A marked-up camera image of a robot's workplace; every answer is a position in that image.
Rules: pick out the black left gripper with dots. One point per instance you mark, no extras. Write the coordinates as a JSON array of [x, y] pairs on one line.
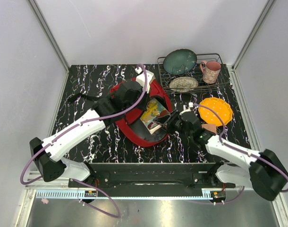
[[141, 89]]

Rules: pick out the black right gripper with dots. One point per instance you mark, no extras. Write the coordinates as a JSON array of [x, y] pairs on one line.
[[169, 118]]

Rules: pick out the red student backpack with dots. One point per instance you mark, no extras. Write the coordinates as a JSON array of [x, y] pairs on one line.
[[128, 120]]

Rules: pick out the brown paperback book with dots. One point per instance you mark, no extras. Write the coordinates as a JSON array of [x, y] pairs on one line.
[[154, 110]]

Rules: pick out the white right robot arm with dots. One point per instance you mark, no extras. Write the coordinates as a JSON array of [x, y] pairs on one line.
[[261, 171]]

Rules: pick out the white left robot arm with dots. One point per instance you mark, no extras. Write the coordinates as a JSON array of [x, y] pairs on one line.
[[48, 154]]

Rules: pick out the speckled cream plate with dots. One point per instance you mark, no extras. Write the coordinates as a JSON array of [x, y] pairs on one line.
[[183, 84]]

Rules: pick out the teal glazed plate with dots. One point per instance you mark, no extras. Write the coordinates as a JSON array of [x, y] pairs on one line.
[[180, 61]]

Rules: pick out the yellow polka dot plate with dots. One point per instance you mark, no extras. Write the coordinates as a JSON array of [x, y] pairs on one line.
[[220, 107]]

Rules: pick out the pink patterned mug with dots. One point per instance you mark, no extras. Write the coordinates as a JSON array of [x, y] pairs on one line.
[[210, 70]]

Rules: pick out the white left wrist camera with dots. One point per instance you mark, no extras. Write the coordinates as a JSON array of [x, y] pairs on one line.
[[141, 78]]

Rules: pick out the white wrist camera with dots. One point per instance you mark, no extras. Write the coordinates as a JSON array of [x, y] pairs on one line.
[[188, 107], [141, 78]]

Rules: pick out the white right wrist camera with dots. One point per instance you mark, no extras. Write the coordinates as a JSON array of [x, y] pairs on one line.
[[188, 107]]

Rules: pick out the grey wire dish rack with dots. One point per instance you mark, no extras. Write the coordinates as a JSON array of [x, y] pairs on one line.
[[223, 78]]

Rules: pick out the aluminium frame rail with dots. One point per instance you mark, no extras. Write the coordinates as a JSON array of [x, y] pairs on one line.
[[46, 29]]

